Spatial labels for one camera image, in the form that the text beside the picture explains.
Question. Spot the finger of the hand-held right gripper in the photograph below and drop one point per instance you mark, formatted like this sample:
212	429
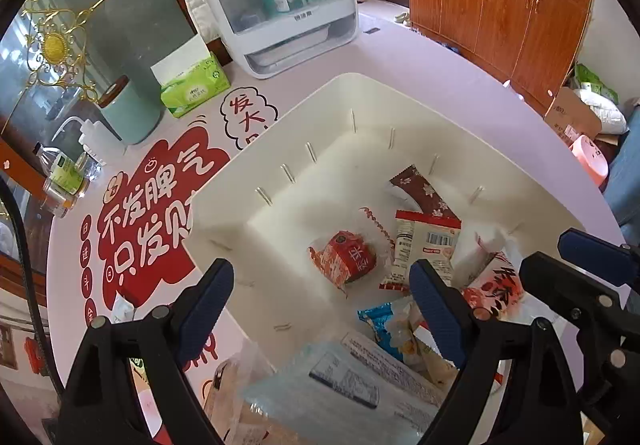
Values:
555	280
595	255

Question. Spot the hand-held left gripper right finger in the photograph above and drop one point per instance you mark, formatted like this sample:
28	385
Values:
435	310

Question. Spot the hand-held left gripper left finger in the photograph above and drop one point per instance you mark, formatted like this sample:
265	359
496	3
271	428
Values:
205	310

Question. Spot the blue white snack packet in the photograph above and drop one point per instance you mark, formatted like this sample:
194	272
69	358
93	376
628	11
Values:
385	322

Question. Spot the orange white snack packet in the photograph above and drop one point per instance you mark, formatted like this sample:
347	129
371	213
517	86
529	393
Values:
427	245

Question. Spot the brown cake packet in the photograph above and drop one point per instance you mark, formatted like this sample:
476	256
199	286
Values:
232	395

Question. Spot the white plastic bin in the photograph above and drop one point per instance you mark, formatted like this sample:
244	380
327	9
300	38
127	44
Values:
285	245

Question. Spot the red snack packet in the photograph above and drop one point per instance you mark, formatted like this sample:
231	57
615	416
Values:
345	257

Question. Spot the dark brown snack packet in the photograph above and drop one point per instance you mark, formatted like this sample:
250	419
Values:
425	192

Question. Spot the blue cloth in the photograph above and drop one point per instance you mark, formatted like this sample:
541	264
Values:
625	185

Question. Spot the pink plastic stool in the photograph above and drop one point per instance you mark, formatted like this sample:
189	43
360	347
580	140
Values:
590	160

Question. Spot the cardboard box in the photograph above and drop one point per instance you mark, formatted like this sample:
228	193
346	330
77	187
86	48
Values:
570	117

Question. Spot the white plastic bag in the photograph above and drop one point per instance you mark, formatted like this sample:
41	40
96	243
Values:
605	112

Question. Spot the red container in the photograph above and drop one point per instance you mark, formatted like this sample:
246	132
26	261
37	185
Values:
37	355

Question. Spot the green plastic bag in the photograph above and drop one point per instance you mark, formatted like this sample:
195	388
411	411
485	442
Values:
592	81

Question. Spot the drinking glass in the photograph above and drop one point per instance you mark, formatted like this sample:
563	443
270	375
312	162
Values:
62	201

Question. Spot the small glass jar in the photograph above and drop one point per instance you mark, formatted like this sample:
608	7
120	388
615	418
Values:
90	167

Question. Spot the clear bottle green label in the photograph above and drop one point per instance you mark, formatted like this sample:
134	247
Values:
65	172

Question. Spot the white squeeze bottle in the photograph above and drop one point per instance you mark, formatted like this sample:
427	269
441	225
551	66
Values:
97	140

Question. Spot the teal canister brown lid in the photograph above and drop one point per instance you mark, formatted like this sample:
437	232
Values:
132	112

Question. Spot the green tissue box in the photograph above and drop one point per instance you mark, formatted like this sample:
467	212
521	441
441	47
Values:
195	87

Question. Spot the wooden cabinet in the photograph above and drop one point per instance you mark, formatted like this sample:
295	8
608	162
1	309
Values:
500	0

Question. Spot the white sterilizer cabinet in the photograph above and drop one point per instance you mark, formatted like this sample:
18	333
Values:
280	25

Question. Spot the wooden framed glass door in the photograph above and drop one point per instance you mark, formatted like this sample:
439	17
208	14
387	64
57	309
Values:
120	25

